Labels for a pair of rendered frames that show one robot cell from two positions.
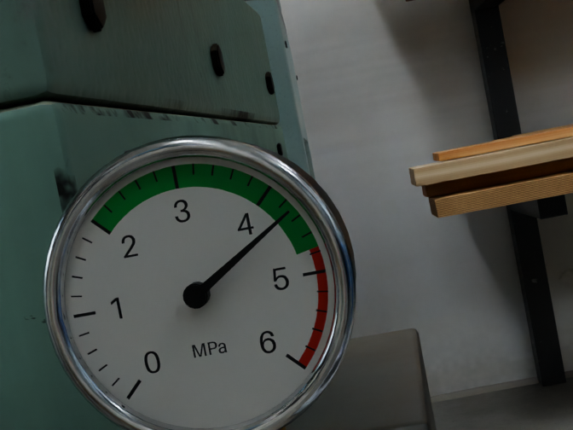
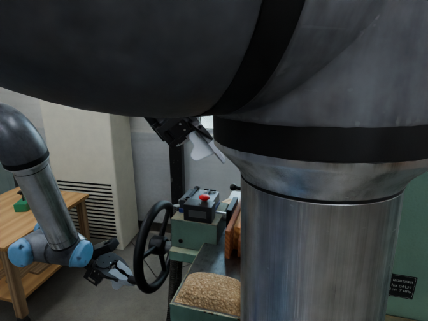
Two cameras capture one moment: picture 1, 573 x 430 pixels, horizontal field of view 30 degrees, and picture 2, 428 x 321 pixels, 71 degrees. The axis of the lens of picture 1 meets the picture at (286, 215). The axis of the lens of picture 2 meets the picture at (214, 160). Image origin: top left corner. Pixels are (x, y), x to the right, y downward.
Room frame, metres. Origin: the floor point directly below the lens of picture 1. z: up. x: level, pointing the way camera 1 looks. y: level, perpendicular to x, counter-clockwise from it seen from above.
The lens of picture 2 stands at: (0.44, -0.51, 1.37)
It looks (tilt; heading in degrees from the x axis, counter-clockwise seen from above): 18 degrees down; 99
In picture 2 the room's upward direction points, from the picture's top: straight up
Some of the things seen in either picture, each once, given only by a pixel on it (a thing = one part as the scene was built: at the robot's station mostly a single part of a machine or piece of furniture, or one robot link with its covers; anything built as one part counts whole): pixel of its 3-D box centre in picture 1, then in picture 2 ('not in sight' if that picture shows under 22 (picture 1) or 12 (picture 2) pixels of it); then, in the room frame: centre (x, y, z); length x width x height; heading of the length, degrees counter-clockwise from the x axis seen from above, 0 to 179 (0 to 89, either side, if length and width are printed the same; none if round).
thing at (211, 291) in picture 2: not in sight; (212, 286); (0.35, 0.01, 0.92); 0.14 x 0.09 x 0.04; 174
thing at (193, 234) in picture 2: not in sight; (200, 223); (0.27, 0.27, 0.92); 0.15 x 0.13 x 0.09; 84
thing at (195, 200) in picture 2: not in sight; (199, 202); (0.27, 0.26, 0.99); 0.13 x 0.11 x 0.06; 84
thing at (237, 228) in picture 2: not in sight; (242, 224); (0.40, 0.25, 0.93); 0.15 x 0.02 x 0.07; 84
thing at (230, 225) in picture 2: not in sight; (235, 225); (0.38, 0.23, 0.94); 0.20 x 0.01 x 0.08; 84
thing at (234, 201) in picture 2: not in sight; (221, 216); (0.34, 0.26, 0.95); 0.09 x 0.07 x 0.09; 84
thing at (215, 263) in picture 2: not in sight; (228, 241); (0.36, 0.26, 0.87); 0.61 x 0.30 x 0.06; 84
